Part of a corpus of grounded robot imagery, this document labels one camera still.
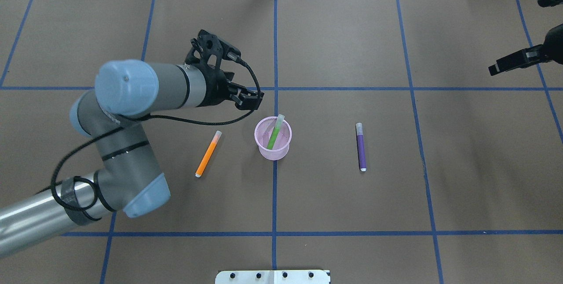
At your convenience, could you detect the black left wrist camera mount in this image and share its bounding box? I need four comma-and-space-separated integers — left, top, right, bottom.
184, 29, 242, 69

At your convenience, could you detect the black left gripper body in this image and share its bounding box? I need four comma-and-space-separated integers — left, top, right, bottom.
200, 65, 236, 106

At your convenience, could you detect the orange marker pen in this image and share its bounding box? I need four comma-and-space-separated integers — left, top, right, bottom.
194, 130, 223, 178

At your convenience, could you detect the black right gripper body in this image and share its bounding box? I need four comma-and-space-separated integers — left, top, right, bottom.
543, 24, 563, 65

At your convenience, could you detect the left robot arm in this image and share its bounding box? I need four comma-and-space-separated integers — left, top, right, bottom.
1, 60, 264, 258

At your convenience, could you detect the green marker pen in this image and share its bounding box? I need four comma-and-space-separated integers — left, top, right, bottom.
266, 114, 284, 150

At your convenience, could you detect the purple marker pen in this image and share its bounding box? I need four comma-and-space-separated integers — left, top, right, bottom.
355, 122, 367, 172

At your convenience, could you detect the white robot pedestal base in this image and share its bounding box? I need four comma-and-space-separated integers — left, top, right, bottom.
215, 269, 331, 284

